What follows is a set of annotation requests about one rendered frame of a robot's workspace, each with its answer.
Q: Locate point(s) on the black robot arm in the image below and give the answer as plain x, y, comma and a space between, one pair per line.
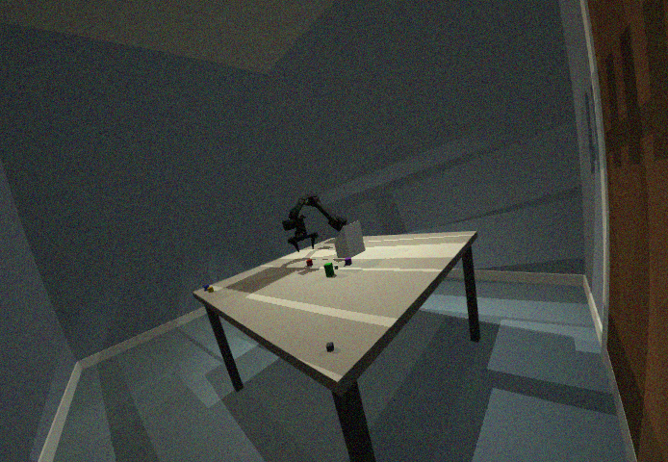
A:
294, 221

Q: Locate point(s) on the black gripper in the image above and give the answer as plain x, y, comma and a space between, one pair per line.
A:
292, 240

